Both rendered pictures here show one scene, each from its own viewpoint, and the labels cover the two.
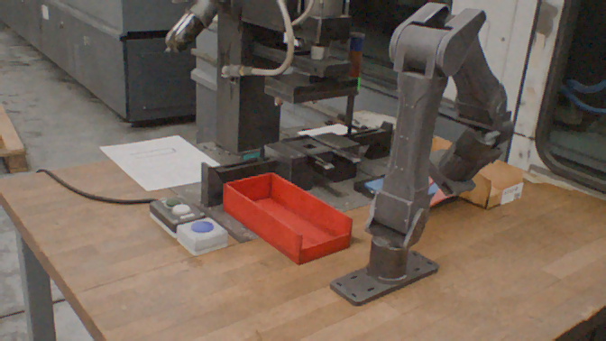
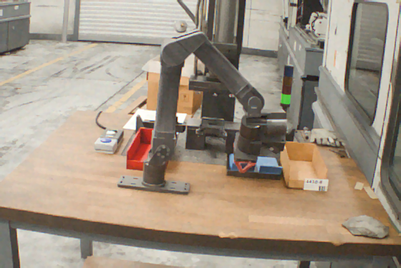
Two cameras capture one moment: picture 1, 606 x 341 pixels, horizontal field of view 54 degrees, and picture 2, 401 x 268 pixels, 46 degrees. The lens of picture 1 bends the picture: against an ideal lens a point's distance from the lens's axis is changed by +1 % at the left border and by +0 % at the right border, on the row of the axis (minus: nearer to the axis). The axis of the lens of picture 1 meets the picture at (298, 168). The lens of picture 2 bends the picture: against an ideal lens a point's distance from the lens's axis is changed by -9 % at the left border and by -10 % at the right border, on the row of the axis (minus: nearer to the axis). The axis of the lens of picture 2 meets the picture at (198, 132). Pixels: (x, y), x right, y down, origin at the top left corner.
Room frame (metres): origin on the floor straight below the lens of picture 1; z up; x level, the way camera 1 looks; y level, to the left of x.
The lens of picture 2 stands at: (-0.06, -1.12, 1.47)
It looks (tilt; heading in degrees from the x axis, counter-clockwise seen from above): 17 degrees down; 41
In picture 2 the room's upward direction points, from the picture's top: 5 degrees clockwise
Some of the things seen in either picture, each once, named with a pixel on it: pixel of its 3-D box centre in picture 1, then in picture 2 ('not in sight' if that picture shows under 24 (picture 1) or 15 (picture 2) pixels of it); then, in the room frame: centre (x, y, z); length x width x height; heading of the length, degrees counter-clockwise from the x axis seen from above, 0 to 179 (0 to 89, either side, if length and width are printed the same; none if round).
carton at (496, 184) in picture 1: (460, 171); (303, 165); (1.31, -0.38, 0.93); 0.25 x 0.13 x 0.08; 39
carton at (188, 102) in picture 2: not in sight; (177, 82); (3.72, 2.54, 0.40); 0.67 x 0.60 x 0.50; 31
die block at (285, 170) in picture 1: (311, 163); (215, 137); (1.28, -0.03, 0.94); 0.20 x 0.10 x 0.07; 129
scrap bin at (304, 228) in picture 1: (284, 214); (151, 148); (1.02, 0.02, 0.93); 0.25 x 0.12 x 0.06; 39
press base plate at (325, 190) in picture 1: (297, 170); (221, 145); (1.36, 0.00, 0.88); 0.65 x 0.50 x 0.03; 129
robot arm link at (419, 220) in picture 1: (394, 220); (158, 151); (0.88, -0.16, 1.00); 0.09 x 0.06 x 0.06; 49
